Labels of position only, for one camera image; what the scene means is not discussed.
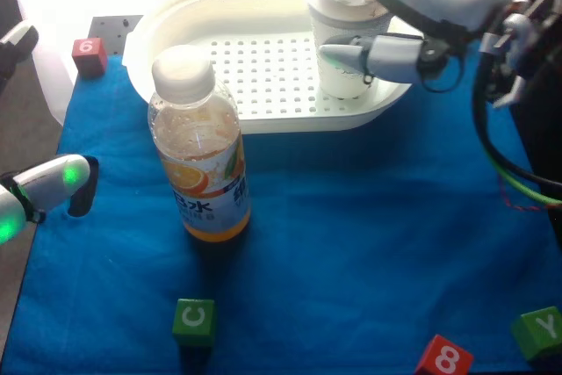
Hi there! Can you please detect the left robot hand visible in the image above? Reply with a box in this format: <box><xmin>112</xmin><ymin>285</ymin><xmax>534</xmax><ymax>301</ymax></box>
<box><xmin>0</xmin><ymin>18</ymin><xmax>92</xmax><ymax>247</ymax></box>

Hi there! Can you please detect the white paper coffee cup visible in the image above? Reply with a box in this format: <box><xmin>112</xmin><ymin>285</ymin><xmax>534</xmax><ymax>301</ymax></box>
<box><xmin>306</xmin><ymin>0</ymin><xmax>395</xmax><ymax>100</ymax></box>

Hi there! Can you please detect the orange vitamin drink bottle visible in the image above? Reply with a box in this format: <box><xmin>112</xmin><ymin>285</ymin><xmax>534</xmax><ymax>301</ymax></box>
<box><xmin>148</xmin><ymin>44</ymin><xmax>252</xmax><ymax>243</ymax></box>

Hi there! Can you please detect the white perforated plastic tray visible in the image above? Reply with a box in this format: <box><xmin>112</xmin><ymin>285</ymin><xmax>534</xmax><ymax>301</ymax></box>
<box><xmin>121</xmin><ymin>0</ymin><xmax>425</xmax><ymax>135</ymax></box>

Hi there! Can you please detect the red block number six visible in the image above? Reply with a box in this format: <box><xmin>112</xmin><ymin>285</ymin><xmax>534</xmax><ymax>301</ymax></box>
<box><xmin>71</xmin><ymin>37</ymin><xmax>109</xmax><ymax>78</ymax></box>

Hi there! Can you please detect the green block letter C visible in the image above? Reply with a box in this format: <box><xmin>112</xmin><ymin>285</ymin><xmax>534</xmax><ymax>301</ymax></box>
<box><xmin>171</xmin><ymin>298</ymin><xmax>217</xmax><ymax>347</ymax></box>

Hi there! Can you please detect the blue cloth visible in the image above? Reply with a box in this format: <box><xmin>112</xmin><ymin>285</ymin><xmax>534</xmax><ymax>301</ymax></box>
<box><xmin>0</xmin><ymin>40</ymin><xmax>562</xmax><ymax>375</ymax></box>

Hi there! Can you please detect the green block letter Y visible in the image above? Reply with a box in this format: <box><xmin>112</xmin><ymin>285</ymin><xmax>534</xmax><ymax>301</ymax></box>
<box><xmin>510</xmin><ymin>306</ymin><xmax>562</xmax><ymax>362</ymax></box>

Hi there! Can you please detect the red block number eight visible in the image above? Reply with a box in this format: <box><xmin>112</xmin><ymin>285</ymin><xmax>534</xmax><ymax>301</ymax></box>
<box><xmin>414</xmin><ymin>334</ymin><xmax>474</xmax><ymax>375</ymax></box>

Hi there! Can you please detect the black cable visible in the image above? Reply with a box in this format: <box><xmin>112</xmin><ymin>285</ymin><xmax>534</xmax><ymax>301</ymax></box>
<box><xmin>472</xmin><ymin>52</ymin><xmax>562</xmax><ymax>190</ymax></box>

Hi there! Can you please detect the green cable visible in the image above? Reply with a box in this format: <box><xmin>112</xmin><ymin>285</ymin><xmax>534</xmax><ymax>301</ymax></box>
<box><xmin>494</xmin><ymin>162</ymin><xmax>562</xmax><ymax>208</ymax></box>

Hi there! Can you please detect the thin red wire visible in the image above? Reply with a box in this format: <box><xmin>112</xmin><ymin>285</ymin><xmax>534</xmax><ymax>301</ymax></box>
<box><xmin>497</xmin><ymin>172</ymin><xmax>545</xmax><ymax>214</ymax></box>

